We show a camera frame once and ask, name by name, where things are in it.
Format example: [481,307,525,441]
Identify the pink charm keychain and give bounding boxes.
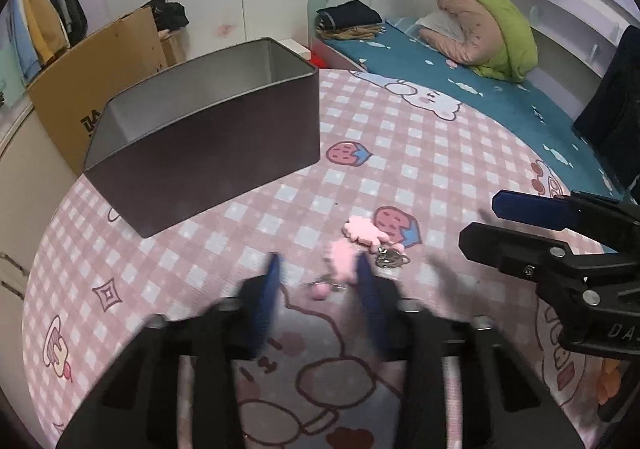
[308,216,410,301]

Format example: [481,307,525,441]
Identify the pink and green quilt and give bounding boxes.
[418,0,538,83]

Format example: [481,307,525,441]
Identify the pink checkered tablecloth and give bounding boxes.
[22,71,613,448]

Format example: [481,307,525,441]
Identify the white pillow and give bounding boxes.
[416,10,465,42]

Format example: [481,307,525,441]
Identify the teal bed mattress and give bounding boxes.
[320,23,623,198]

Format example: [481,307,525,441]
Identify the grey metal tin box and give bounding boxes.
[84,38,320,238]

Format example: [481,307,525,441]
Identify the large cardboard box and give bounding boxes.
[27,7,167,175]

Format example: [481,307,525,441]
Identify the folded dark clothes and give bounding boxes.
[314,0,383,40]

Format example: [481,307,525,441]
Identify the red covered bench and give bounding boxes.
[309,50,329,70]

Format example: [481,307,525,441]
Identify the small cardboard box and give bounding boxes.
[160,33,186,68]

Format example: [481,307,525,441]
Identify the white board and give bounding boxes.
[279,38,311,60]

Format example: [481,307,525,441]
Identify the black bag on boxes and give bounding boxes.
[143,0,190,32]

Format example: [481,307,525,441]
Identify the hanging clothes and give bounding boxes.
[8,0,88,86]

